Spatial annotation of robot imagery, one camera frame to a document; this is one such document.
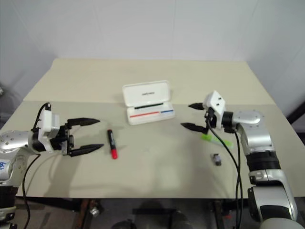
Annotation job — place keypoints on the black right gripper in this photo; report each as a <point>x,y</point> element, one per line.
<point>209,119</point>

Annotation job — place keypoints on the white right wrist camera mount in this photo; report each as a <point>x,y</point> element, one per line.
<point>215,100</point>

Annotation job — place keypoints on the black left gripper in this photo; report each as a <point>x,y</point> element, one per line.
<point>63,138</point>

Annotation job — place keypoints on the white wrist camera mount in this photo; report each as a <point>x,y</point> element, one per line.
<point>215,100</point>
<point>46,121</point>

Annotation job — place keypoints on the black stand leg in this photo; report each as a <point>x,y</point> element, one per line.
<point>297,109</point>

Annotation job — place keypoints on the small silver metal fitting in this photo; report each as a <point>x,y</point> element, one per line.
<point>94,211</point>

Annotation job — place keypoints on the small grey sharpener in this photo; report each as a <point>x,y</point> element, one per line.
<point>216,159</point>

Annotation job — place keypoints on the white hard pencil case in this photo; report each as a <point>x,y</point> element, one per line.
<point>147,93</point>

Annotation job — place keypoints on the red and black marker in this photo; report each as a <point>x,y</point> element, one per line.
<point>112,143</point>

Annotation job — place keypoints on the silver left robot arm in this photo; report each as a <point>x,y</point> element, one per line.
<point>14,143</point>

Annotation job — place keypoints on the green ruler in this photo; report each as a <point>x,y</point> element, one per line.
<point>207,137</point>

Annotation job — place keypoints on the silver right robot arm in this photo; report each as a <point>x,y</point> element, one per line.
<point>257,138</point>

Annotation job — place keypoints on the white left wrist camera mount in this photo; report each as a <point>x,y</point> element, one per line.
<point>46,121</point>

